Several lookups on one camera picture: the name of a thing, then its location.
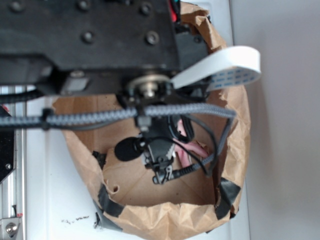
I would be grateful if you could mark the metal corner bracket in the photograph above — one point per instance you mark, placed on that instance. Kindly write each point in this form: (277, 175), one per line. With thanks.
(10, 228)

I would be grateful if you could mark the black foam microphone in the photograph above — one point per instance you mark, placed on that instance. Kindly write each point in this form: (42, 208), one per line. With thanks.
(129, 149)

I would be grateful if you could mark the aluminium extrusion rail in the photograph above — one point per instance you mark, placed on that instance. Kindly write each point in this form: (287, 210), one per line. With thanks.
(13, 176)

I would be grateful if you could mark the brown paper bag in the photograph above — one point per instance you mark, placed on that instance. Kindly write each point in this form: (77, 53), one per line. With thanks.
(126, 198)

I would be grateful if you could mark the pink plush bunny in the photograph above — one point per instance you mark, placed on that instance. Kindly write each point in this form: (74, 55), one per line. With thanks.
(194, 147)

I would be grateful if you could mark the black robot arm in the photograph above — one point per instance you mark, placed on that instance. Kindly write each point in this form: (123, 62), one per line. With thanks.
(134, 49)

